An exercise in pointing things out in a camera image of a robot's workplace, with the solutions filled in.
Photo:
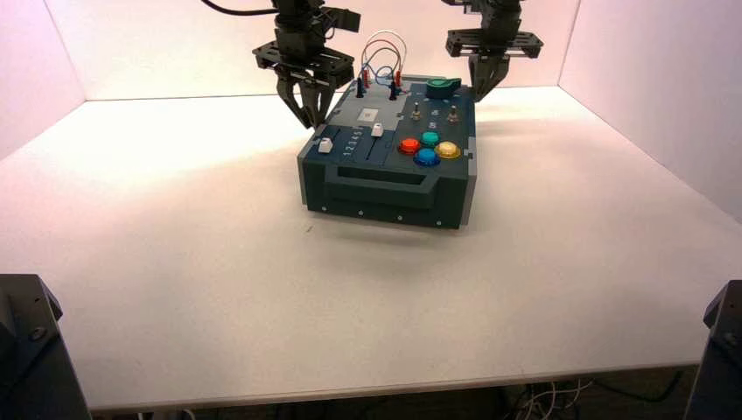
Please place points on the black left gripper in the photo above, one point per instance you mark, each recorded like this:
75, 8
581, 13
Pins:
304, 58

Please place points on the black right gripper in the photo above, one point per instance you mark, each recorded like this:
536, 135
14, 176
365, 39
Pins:
493, 43

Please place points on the dark teal control box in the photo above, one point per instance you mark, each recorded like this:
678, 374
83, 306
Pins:
388, 179

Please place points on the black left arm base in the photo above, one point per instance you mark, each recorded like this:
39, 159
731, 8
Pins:
29, 359

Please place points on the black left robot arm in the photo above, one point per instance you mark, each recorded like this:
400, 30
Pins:
301, 23

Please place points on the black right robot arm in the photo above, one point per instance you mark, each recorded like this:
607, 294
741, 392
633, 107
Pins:
498, 14

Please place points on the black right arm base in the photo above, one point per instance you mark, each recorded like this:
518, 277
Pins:
719, 359

